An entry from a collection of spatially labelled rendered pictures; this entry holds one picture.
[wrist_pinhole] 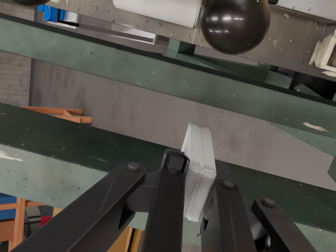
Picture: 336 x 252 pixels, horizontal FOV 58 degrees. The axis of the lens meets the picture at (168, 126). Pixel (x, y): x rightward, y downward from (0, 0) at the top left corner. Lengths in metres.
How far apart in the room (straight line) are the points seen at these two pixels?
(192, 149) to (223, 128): 2.06
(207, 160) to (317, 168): 1.65
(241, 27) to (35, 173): 0.26
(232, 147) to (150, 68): 1.82
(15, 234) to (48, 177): 4.82
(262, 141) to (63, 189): 1.73
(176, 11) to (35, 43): 0.20
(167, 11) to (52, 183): 0.21
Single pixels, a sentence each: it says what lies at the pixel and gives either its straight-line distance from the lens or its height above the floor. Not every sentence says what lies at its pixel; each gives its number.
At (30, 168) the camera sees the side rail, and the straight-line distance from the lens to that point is 0.35.
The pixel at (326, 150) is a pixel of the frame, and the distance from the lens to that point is 0.87.
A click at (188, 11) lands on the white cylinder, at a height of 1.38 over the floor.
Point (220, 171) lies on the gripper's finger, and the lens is 0.17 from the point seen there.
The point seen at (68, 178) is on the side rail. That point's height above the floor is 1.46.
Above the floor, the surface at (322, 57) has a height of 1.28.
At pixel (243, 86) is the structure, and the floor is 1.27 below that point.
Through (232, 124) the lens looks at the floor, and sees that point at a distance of 2.17.
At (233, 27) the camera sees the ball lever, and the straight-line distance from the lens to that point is 0.16.
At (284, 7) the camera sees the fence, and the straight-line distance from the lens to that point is 0.29.
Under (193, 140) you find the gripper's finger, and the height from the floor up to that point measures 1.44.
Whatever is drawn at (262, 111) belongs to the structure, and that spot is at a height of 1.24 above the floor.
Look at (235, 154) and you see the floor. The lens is 2.15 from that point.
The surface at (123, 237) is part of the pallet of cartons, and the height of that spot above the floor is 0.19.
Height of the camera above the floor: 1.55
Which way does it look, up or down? 34 degrees down
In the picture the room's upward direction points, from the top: 88 degrees counter-clockwise
